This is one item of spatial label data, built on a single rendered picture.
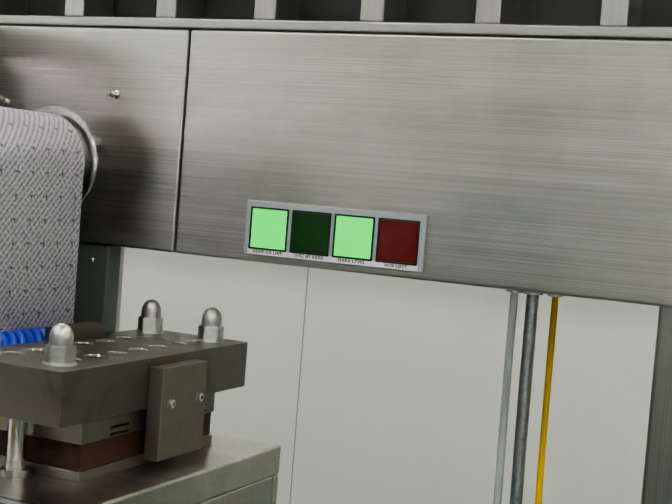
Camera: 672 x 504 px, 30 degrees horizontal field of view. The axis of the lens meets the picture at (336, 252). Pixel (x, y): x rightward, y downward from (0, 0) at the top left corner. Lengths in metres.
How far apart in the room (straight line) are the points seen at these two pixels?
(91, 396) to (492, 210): 0.51
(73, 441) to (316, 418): 2.84
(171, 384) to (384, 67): 0.47
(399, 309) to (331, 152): 2.51
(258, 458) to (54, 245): 0.38
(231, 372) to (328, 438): 2.57
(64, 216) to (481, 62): 0.56
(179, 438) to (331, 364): 2.67
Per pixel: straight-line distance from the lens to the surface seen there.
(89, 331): 1.62
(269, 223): 1.62
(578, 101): 1.49
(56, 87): 1.82
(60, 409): 1.36
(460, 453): 4.05
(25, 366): 1.38
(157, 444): 1.49
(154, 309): 1.70
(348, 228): 1.57
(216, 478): 1.54
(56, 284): 1.65
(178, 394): 1.51
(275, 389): 4.29
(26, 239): 1.59
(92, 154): 1.68
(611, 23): 1.50
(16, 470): 1.44
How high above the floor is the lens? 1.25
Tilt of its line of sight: 3 degrees down
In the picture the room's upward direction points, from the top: 5 degrees clockwise
